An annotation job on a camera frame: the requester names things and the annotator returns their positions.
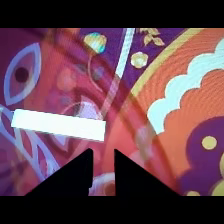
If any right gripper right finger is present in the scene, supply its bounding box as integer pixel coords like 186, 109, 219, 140
113, 148, 181, 197

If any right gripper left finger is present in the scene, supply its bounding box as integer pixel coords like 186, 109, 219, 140
24, 147, 95, 197

